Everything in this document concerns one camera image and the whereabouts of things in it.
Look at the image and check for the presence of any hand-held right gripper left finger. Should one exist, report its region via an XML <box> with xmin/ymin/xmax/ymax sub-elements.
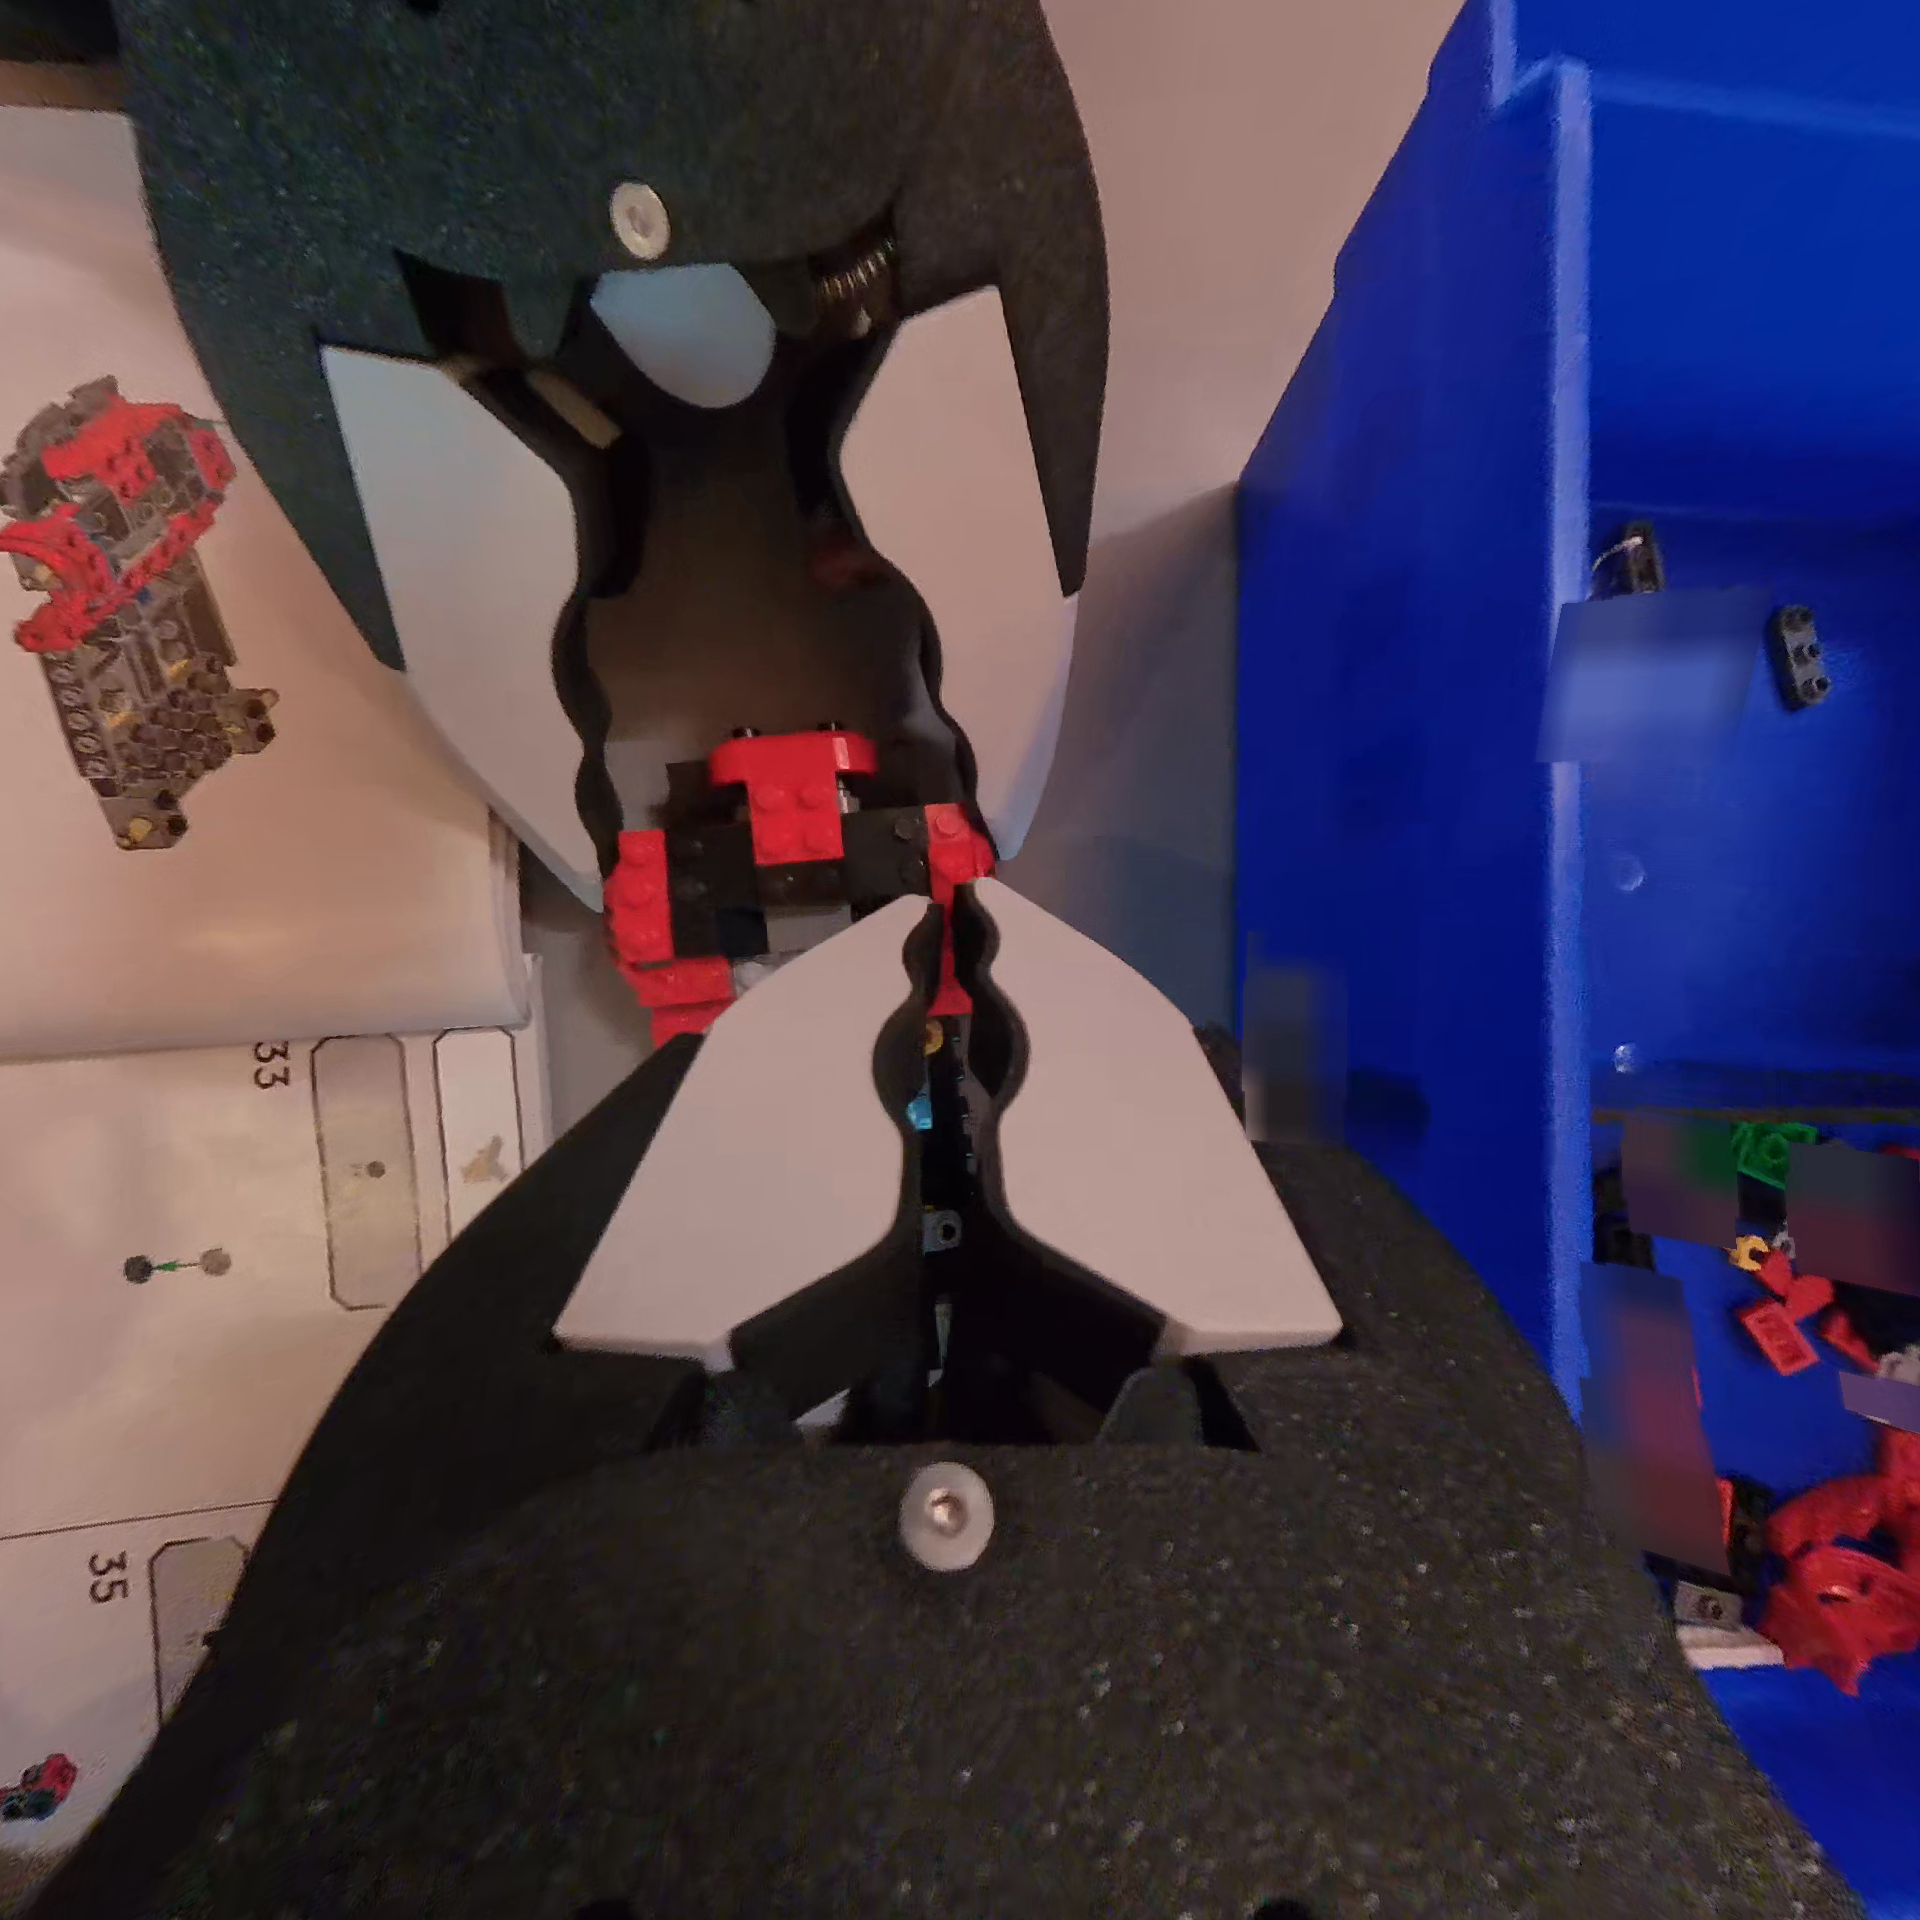
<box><xmin>561</xmin><ymin>894</ymin><xmax>941</xmax><ymax>1367</ymax></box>

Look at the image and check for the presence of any pile of mixed lego parts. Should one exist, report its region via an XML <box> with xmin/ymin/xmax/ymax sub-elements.
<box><xmin>1595</xmin><ymin>1117</ymin><xmax>1920</xmax><ymax>1697</ymax></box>

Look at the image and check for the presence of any lego instruction booklet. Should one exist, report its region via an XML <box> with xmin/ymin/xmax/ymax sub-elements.
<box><xmin>0</xmin><ymin>104</ymin><xmax>554</xmax><ymax>1846</ymax></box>

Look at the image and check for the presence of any red and black lego car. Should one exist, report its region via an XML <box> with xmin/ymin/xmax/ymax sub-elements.
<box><xmin>603</xmin><ymin>721</ymin><xmax>1004</xmax><ymax>1367</ymax></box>

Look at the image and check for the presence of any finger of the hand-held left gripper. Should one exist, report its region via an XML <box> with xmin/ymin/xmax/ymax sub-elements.
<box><xmin>784</xmin><ymin>290</ymin><xmax>1093</xmax><ymax>876</ymax></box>
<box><xmin>317</xmin><ymin>346</ymin><xmax>645</xmax><ymax>908</ymax></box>

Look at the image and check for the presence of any blue divided storage bin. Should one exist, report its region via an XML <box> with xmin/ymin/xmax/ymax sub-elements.
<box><xmin>1239</xmin><ymin>0</ymin><xmax>1920</xmax><ymax>1920</ymax></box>

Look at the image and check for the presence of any black lego beam with holes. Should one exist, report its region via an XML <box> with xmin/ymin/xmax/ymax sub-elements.
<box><xmin>1761</xmin><ymin>608</ymin><xmax>1838</xmax><ymax>712</ymax></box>

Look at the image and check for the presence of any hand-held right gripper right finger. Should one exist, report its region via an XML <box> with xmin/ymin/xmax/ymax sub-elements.
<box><xmin>962</xmin><ymin>887</ymin><xmax>1343</xmax><ymax>1363</ymax></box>

